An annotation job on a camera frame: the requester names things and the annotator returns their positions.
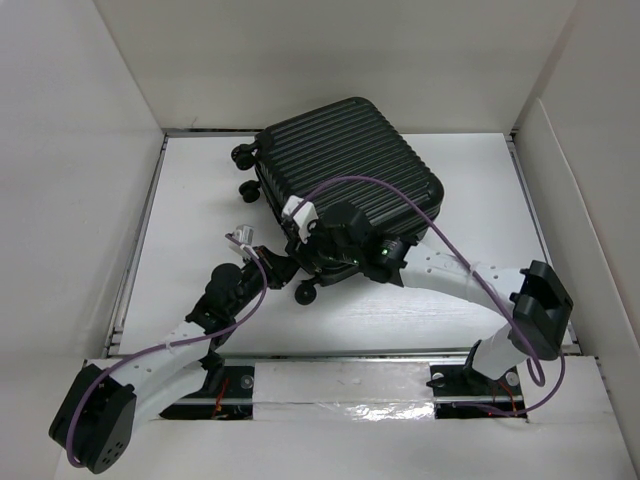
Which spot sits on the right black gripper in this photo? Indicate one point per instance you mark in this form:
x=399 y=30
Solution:
x=307 y=250

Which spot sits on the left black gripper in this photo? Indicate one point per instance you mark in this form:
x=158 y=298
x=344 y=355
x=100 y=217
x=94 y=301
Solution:
x=277 y=269

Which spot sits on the black hard-shell suitcase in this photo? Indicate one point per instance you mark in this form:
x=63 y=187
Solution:
x=346 y=151

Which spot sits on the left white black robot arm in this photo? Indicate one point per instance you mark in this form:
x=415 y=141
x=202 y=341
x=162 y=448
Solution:
x=103 y=405

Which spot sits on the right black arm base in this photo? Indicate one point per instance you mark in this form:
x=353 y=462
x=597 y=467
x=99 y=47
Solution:
x=461 y=395

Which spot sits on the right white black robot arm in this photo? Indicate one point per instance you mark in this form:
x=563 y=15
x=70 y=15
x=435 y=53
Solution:
x=533 y=300

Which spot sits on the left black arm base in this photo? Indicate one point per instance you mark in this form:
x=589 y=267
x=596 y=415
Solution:
x=232 y=399

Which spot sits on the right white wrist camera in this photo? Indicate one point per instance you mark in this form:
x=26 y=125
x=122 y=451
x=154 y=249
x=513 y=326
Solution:
x=300 y=214

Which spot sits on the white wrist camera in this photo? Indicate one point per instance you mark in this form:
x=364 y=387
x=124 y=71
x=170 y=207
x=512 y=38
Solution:
x=300 y=214
x=241 y=239

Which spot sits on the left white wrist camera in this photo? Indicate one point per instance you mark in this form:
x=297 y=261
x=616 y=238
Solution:
x=241 y=239

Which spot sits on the silver aluminium rail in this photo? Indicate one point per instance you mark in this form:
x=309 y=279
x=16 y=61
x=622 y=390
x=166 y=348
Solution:
x=340 y=356

